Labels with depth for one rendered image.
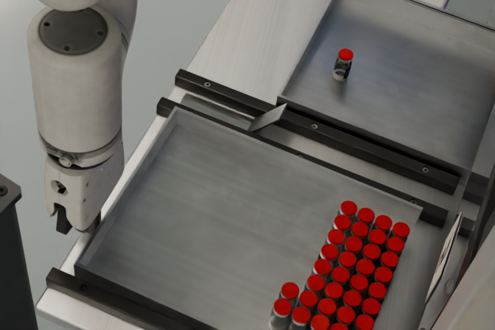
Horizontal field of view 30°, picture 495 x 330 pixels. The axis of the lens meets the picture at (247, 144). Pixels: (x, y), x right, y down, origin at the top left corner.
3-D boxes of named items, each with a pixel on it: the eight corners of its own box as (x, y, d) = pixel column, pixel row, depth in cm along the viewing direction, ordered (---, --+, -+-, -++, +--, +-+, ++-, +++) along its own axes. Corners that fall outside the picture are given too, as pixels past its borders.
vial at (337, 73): (350, 73, 130) (356, 52, 127) (345, 83, 129) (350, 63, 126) (335, 67, 131) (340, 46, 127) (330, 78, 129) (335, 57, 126)
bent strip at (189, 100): (282, 130, 123) (288, 103, 119) (273, 146, 122) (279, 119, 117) (185, 93, 125) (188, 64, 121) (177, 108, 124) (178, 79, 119)
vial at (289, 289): (297, 304, 108) (303, 286, 104) (290, 320, 107) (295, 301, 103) (279, 297, 108) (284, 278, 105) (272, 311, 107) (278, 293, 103)
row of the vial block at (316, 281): (353, 224, 115) (360, 204, 112) (300, 344, 105) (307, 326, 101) (336, 216, 116) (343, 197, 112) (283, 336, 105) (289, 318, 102)
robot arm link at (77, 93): (51, 74, 96) (26, 144, 90) (42, -19, 85) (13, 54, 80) (131, 88, 96) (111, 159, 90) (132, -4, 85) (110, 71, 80)
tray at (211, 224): (416, 222, 117) (423, 207, 114) (347, 402, 102) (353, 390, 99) (174, 122, 122) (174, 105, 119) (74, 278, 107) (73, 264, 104)
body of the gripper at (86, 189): (88, 183, 91) (92, 241, 100) (136, 110, 97) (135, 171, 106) (21, 154, 92) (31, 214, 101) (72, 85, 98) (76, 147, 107)
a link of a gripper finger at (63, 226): (54, 241, 98) (75, 229, 103) (76, 175, 96) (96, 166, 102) (44, 237, 98) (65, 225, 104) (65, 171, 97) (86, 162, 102)
